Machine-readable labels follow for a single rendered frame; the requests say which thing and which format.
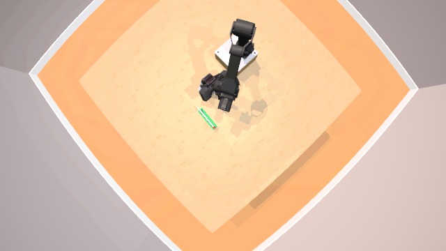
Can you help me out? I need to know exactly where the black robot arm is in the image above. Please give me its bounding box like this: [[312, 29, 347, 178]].
[[215, 18, 256, 112]]

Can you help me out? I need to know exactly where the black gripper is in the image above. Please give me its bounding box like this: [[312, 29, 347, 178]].
[[199, 70, 227, 102]]

